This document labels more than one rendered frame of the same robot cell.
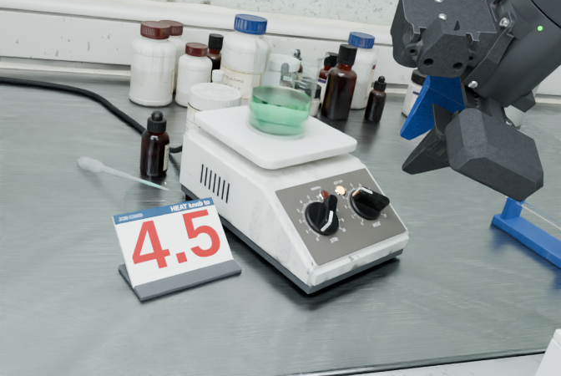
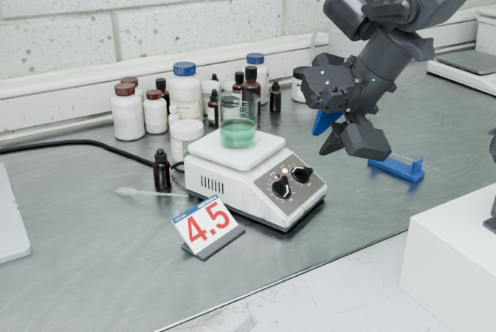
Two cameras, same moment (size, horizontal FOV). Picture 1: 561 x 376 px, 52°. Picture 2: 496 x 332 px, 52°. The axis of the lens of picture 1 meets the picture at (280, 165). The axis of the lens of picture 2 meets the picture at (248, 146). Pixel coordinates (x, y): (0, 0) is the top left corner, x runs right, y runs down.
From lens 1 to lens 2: 29 cm
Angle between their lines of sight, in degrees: 9
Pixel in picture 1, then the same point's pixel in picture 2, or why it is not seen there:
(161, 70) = (136, 115)
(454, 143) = (348, 143)
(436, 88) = not seen: hidden behind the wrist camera
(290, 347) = (288, 261)
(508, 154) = (373, 142)
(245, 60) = (188, 94)
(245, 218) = (237, 201)
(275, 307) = (271, 244)
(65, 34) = (56, 103)
